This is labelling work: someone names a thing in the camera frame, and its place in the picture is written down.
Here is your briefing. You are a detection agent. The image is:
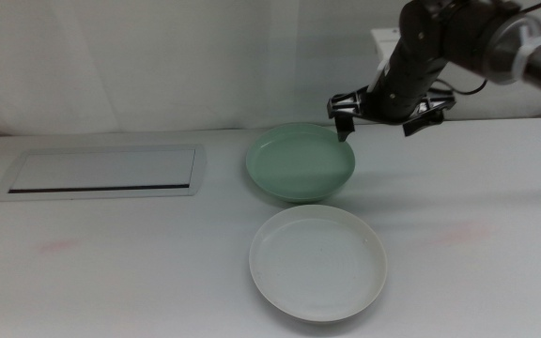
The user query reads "white cloth backdrop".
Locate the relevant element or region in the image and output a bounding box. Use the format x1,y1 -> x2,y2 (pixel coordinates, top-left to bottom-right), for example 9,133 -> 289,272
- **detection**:
0,0 -> 541,138

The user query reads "green shallow plastic bowl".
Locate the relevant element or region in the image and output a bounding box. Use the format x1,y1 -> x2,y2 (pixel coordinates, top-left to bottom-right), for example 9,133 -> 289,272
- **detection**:
245,122 -> 356,205

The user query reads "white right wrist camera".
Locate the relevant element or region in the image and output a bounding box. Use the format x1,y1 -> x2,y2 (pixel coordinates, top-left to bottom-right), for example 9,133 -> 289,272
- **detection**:
367,26 -> 406,93

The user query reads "white shallow plastic bowl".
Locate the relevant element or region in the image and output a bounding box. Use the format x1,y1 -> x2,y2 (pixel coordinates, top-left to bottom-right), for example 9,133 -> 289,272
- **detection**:
248,204 -> 388,324

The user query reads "silver table cable hatch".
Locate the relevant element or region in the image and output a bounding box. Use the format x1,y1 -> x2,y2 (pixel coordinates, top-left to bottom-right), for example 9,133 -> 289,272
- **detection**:
0,144 -> 209,203

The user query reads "thin black cable loop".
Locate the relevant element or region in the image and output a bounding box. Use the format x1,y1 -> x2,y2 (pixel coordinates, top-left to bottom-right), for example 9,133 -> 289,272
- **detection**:
432,77 -> 488,97

